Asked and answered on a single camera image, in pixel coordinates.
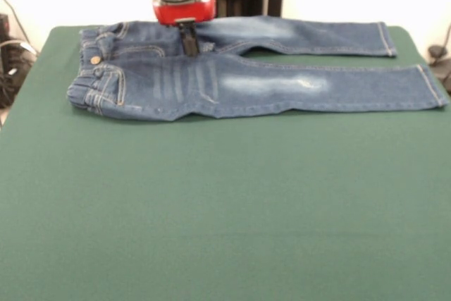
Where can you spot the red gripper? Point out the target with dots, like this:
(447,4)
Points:
(185,12)

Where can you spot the blue denim jeans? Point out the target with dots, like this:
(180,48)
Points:
(246,89)

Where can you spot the dark green table cloth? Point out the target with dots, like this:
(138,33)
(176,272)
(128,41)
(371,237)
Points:
(141,209)

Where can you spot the black stand base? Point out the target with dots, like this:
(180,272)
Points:
(14,75)
(438,55)

